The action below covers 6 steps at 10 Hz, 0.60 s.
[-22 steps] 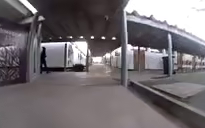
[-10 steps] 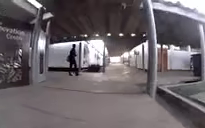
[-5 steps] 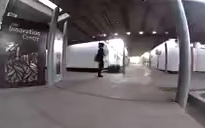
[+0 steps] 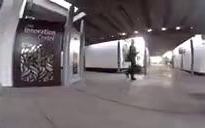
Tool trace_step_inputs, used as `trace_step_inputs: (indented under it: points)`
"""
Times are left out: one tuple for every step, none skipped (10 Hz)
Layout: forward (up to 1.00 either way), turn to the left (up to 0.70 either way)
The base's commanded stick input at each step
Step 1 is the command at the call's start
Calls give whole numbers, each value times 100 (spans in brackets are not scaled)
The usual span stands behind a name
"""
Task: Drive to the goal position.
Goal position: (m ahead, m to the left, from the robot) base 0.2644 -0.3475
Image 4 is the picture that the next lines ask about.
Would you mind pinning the person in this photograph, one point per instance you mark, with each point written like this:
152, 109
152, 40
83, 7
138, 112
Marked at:
132, 55

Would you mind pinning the brownish concrete walkway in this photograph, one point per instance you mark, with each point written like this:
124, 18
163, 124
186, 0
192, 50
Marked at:
123, 100

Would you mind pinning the dark canopy roof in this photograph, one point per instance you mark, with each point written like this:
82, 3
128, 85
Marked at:
130, 16

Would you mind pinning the dark patterned sign panel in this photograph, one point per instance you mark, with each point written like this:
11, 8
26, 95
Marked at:
36, 66

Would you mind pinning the white building with covered walkway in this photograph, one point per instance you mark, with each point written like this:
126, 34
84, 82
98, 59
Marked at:
198, 53

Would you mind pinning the building with grey columns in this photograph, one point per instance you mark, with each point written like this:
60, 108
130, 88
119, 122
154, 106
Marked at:
3, 50

